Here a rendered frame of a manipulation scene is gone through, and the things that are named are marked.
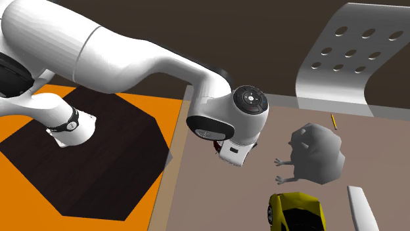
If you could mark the grey perforated metal chair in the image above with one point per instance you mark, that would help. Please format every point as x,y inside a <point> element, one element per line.
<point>333,83</point>

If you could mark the white flat oblong object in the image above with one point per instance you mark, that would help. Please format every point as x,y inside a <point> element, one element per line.
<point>360,208</point>

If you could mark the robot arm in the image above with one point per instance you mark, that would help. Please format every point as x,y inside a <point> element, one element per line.
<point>128,60</point>

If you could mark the grey animal figure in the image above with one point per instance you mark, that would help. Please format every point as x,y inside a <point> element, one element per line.
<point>317,153</point>

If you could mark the yellow pencil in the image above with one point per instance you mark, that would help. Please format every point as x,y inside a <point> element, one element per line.
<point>334,122</point>

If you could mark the dark wood robot stand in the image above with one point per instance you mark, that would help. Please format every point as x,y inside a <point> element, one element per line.
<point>112,160</point>

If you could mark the yellow toy car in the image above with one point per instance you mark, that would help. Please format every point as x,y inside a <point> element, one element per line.
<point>298,201</point>

